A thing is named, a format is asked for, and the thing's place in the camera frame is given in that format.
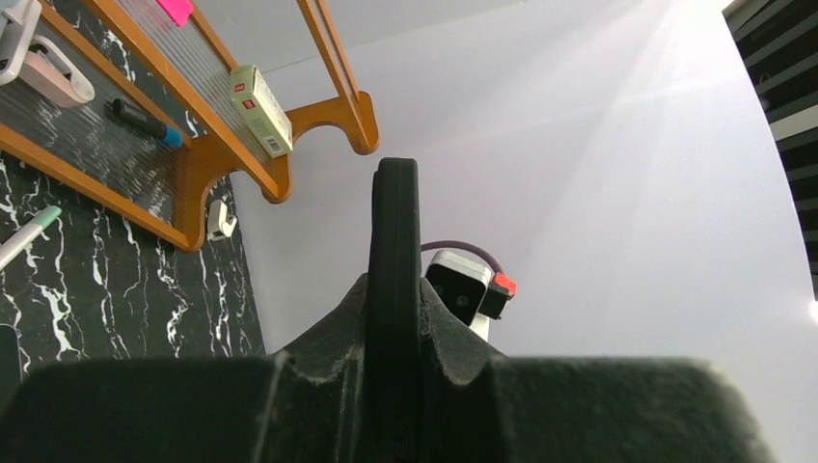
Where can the black phone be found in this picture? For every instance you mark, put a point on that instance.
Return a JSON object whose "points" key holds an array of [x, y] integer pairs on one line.
{"points": [[392, 357]]}

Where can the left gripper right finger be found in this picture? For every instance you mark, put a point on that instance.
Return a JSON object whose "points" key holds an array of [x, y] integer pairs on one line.
{"points": [[481, 405]]}

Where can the orange wooden two-tier shelf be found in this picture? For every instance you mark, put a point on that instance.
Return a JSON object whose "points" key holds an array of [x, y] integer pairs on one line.
{"points": [[162, 189]]}

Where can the pink white stapler on shelf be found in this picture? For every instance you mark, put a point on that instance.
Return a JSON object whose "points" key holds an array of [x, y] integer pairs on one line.
{"points": [[38, 61]]}

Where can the green white pen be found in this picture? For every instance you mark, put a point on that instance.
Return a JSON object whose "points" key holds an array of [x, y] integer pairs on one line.
{"points": [[17, 243]]}

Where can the white staple remover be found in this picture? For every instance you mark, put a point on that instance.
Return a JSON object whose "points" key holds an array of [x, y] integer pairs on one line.
{"points": [[220, 221]]}

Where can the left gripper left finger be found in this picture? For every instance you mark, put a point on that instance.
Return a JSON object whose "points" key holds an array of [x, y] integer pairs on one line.
{"points": [[301, 404]]}

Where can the black blue marker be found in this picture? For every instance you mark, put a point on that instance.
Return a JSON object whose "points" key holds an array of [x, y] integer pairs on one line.
{"points": [[133, 117]]}

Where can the black phone case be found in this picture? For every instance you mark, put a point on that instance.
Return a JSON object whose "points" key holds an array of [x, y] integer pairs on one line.
{"points": [[10, 368]]}

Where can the white red cardboard box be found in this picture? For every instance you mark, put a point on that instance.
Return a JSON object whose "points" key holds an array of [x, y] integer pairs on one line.
{"points": [[259, 109]]}

